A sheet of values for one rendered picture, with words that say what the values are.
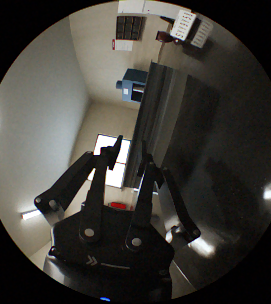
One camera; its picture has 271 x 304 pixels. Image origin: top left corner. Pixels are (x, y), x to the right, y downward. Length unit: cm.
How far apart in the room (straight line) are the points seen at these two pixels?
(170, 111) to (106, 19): 223
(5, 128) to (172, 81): 186
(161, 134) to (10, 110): 185
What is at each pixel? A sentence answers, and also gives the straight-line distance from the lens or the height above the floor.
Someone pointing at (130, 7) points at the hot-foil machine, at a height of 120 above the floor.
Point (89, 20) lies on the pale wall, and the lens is 251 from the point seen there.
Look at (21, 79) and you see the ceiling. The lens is 194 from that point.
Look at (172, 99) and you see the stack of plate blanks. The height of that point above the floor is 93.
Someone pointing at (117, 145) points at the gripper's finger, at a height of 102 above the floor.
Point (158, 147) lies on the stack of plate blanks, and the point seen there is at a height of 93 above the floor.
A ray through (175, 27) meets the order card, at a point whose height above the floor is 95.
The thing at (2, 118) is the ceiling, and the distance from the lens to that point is 180.
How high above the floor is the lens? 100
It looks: 4 degrees down
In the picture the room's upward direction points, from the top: 78 degrees counter-clockwise
